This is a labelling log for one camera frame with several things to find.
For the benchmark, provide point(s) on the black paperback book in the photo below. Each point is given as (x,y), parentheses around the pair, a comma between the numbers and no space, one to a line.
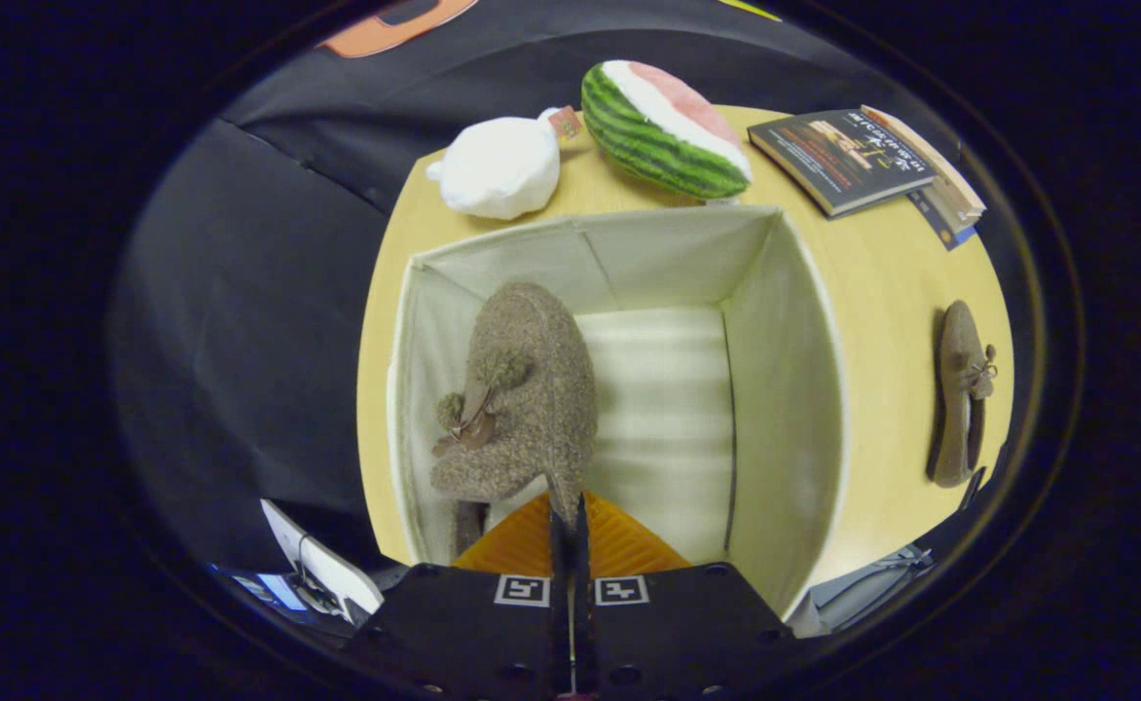
(838,161)

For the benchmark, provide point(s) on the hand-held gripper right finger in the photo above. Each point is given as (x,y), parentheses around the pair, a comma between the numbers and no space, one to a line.
(678,623)

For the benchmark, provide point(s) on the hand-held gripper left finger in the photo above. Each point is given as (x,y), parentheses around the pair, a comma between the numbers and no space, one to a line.
(473,623)

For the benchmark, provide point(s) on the blue book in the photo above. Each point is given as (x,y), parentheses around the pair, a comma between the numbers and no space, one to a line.
(940,229)

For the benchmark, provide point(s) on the white plush toy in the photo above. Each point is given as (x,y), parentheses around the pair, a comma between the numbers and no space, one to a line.
(497,170)

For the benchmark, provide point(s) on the brown fuzzy shoe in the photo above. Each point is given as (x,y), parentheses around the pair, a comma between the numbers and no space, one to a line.
(960,389)
(532,389)

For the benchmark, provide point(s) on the watermelon slice plush toy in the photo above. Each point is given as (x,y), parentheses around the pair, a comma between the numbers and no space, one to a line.
(658,136)

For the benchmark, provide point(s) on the tan book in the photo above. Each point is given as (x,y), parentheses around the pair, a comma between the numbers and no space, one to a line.
(950,190)

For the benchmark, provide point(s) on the cream fabric storage box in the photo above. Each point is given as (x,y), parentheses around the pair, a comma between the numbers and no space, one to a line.
(785,389)

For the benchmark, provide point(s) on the grey fabric object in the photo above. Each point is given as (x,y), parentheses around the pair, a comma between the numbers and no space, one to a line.
(853,594)

